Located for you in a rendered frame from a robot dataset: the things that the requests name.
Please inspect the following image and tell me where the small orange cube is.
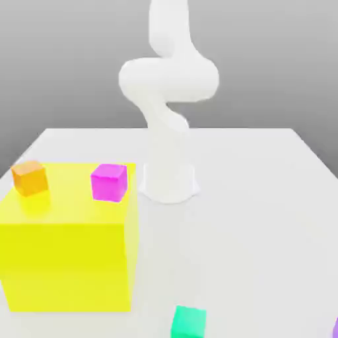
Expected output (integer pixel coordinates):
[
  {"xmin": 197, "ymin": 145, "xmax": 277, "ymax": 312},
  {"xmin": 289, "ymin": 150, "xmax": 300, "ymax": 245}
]
[{"xmin": 10, "ymin": 160, "xmax": 50, "ymax": 197}]

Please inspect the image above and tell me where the small magenta cube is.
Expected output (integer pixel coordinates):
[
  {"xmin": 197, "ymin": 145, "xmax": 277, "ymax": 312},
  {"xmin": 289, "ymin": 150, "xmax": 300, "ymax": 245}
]
[{"xmin": 90, "ymin": 163, "xmax": 128, "ymax": 203}]

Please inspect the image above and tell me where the large yellow box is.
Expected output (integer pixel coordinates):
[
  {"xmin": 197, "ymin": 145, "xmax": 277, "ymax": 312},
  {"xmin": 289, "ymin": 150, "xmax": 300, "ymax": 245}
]
[{"xmin": 0, "ymin": 162, "xmax": 137, "ymax": 313}]

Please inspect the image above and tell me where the small green cube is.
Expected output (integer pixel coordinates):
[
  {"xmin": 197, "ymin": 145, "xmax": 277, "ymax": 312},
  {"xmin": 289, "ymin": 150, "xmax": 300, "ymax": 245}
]
[{"xmin": 170, "ymin": 305, "xmax": 207, "ymax": 338}]

